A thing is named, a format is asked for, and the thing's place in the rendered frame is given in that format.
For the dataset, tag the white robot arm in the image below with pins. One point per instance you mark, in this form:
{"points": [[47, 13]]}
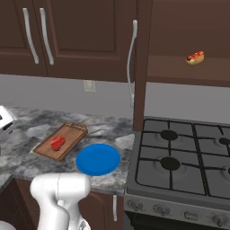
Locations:
{"points": [[57, 194]]}

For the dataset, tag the blue round plate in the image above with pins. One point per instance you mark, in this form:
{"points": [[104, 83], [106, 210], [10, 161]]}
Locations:
{"points": [[98, 160]]}

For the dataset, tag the brown wooden cutting board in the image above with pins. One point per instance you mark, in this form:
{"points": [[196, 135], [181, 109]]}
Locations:
{"points": [[72, 136]]}

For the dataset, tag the dark brown open cabinet door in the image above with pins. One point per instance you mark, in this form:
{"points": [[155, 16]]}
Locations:
{"points": [[142, 66]]}

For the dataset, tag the red raw steak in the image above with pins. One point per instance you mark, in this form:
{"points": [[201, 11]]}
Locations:
{"points": [[57, 143]]}

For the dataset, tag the dark brown base cabinet door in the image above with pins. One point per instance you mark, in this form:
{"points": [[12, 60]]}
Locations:
{"points": [[99, 212]]}

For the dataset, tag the dark brown open cabinet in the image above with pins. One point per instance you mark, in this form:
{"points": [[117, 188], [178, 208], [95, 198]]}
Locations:
{"points": [[191, 30]]}

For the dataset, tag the dark brown base cabinet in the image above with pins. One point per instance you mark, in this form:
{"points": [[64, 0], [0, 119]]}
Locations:
{"points": [[15, 203]]}

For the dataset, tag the grey gas stove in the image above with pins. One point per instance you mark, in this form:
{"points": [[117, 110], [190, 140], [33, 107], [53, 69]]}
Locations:
{"points": [[179, 179]]}

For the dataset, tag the grey stove knob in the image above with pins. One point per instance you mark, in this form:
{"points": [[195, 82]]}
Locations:
{"points": [[220, 221], [135, 205], [160, 210]]}

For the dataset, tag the hot dog in bun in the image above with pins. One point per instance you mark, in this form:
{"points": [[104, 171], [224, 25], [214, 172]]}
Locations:
{"points": [[195, 58]]}

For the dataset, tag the white small appliance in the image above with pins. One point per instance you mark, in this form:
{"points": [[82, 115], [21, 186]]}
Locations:
{"points": [[5, 119]]}

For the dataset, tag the white wall socket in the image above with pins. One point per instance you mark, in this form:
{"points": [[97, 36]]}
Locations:
{"points": [[89, 86]]}

